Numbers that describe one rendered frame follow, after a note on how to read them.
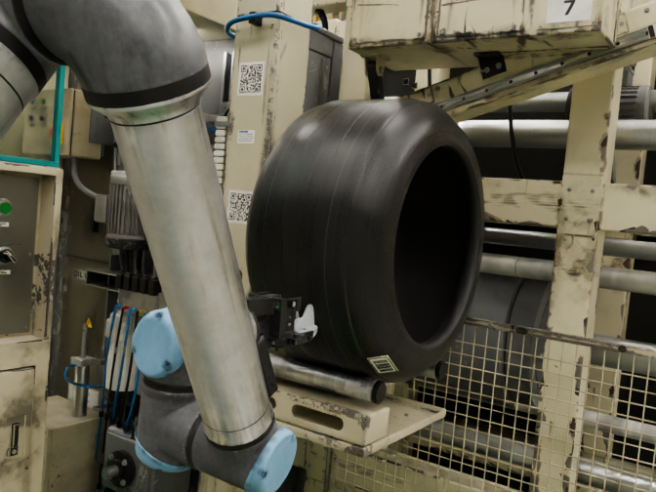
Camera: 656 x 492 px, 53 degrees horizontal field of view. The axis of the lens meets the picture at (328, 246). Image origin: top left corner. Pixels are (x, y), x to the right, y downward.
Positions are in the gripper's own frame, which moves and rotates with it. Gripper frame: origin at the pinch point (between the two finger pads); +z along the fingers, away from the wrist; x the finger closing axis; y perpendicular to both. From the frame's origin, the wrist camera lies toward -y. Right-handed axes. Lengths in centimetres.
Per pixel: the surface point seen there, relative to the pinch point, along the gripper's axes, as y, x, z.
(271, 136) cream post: 37.3, 27.5, 18.0
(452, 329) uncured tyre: -0.9, -12.5, 34.9
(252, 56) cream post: 55, 34, 17
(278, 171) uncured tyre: 28.2, 9.4, -1.3
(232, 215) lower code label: 18.9, 36.1, 16.8
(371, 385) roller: -9.6, -8.1, 9.7
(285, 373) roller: -11.5, 11.5, 9.2
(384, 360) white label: -4.2, -11.1, 8.1
